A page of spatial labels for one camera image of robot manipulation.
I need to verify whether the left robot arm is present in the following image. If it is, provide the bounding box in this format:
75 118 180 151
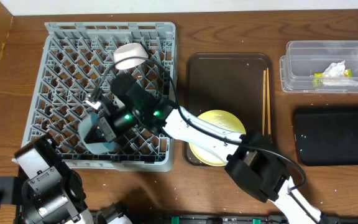
14 134 94 224

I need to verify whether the wooden chopstick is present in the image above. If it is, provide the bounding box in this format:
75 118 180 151
262 70 267 135
266 68 272 135

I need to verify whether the yellow plate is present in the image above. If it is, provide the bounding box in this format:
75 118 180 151
189 110 246 167

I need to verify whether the grey plastic dish rack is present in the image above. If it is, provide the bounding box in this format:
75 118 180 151
22 22 177 172

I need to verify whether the white tissue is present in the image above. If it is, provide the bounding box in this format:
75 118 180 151
321 60 358 86

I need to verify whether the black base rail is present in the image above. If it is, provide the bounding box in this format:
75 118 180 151
91 202 358 224

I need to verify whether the dark brown serving tray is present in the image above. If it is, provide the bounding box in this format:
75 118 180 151
183 52 278 167

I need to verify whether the pink bowl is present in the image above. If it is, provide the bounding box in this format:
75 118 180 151
113 43 149 70

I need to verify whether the left wooden chopstick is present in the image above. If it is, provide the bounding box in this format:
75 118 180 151
262 70 267 135

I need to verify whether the light blue saucer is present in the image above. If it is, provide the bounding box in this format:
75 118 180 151
78 113 116 154

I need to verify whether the clear plastic bin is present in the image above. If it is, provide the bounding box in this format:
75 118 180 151
280 40 358 93

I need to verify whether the right wooden chopstick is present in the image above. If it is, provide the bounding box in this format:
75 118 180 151
266 68 272 135

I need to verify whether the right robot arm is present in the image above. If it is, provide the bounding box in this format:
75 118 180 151
109 73 324 223

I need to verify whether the black tray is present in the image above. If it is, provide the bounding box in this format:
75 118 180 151
293 106 358 166

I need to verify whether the green snack wrapper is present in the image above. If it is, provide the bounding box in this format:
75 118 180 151
312 69 353 87

